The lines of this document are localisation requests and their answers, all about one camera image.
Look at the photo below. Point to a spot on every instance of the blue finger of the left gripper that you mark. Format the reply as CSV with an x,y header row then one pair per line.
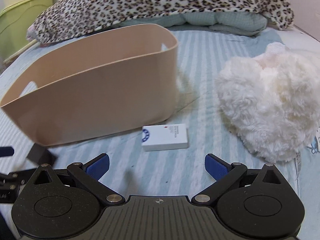
x,y
6,151

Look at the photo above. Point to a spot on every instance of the blue striped bed quilt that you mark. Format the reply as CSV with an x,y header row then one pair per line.
x,y
201,55

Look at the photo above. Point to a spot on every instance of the leopard print blanket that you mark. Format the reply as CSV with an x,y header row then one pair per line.
x,y
68,19

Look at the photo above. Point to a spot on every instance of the green plastic storage box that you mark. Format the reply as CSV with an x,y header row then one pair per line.
x,y
15,20

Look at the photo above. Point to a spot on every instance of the black gold small box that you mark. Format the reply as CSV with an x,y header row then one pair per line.
x,y
41,155

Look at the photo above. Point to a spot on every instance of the white card box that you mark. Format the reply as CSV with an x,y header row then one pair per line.
x,y
164,137

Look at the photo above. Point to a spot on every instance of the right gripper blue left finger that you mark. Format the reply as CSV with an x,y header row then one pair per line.
x,y
86,176

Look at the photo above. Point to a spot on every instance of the white fluffy plush cushion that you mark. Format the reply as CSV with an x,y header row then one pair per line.
x,y
272,100

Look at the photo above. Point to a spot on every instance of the beige plastic storage bin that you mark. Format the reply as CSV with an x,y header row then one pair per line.
x,y
103,84

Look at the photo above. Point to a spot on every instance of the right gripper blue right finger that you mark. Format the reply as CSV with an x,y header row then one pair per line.
x,y
225,174

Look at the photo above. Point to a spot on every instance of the teal quilted blanket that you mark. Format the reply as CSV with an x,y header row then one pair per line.
x,y
238,23

